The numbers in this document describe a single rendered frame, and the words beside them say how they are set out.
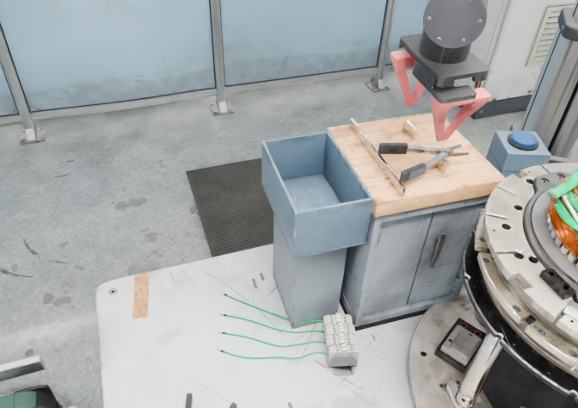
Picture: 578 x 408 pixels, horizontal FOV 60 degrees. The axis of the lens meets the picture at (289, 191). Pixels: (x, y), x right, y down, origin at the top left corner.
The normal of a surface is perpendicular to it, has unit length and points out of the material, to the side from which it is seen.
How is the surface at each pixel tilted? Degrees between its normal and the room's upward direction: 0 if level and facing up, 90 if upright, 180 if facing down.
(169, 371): 0
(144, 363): 0
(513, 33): 90
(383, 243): 90
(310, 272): 90
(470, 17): 93
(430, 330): 0
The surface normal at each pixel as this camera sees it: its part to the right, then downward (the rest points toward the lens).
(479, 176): 0.04, -0.77
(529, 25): 0.33, 0.61
